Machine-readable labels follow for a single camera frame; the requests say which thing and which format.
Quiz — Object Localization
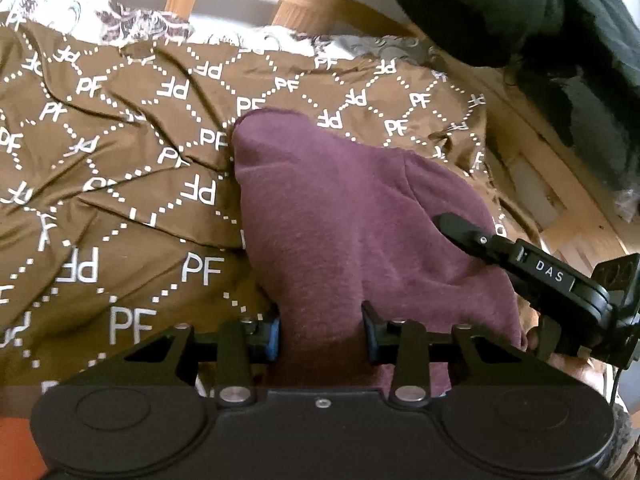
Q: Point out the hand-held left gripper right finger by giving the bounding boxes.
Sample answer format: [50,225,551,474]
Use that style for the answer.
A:
[361,301,523,407]

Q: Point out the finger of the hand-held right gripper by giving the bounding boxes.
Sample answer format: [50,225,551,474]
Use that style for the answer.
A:
[432,212,520,267]

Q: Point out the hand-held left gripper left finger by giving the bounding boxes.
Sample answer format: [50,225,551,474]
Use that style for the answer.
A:
[122,312,282,407]

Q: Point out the maroon sweatshirt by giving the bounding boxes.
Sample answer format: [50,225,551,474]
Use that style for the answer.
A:
[230,110,531,401]

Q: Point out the brown printed blanket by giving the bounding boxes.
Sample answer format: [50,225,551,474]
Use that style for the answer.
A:
[0,20,546,396]

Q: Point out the dark cloth pile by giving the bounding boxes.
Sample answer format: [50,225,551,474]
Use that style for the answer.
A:
[387,0,640,193]

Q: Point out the orange cloth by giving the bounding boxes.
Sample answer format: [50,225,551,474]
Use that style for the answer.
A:
[0,412,48,480]

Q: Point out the white floral bed sheet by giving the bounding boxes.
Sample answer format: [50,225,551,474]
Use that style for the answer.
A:
[0,0,441,66]

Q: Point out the wooden bed frame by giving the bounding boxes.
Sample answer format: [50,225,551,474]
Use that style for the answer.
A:
[90,0,640,281]

